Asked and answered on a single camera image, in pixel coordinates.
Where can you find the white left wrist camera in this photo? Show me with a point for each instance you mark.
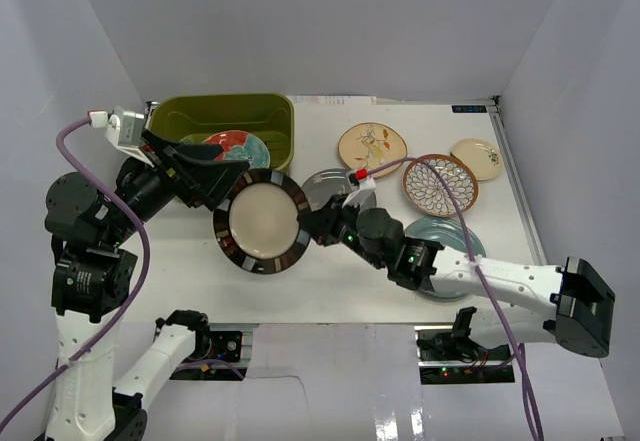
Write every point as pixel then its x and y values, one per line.
pixel 123 129

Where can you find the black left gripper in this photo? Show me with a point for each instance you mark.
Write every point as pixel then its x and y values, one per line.
pixel 170 171

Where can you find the small cream flower plate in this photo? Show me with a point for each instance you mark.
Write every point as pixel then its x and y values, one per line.
pixel 481 157

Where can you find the light blue ceramic plate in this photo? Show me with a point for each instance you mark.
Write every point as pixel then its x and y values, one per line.
pixel 445 231

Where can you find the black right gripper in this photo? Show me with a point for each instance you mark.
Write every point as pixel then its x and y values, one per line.
pixel 322 223

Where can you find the olive green plastic bin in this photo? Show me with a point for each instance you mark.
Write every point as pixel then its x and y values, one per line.
pixel 193 119

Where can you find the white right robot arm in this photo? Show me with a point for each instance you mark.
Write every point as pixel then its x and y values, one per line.
pixel 570 305

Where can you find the blue label sticker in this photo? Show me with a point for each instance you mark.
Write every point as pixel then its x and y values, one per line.
pixel 469 109

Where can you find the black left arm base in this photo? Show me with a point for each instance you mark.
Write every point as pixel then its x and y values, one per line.
pixel 221 363

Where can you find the white paper sheets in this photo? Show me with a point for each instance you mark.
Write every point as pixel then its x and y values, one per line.
pixel 333 100

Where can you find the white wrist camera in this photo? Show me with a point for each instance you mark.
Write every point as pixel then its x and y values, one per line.
pixel 363 186
pixel 123 129

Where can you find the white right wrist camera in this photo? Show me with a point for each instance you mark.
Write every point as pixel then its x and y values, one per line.
pixel 363 186

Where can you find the beige bird branch plate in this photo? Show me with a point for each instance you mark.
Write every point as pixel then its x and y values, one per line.
pixel 370 145

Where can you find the grey reindeer snowflake plate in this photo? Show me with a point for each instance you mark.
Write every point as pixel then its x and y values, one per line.
pixel 320 188

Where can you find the brown rimmed petal pattern bowl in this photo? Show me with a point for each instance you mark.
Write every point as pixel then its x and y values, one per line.
pixel 434 183

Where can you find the dark rimmed cream plate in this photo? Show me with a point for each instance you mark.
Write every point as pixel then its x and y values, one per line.
pixel 257 224

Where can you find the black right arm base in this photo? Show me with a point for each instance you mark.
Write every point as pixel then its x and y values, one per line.
pixel 447 361

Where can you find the red and teal floral plate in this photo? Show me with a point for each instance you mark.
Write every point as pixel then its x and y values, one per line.
pixel 240 145

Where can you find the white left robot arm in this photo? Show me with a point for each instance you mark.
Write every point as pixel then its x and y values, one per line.
pixel 95 280

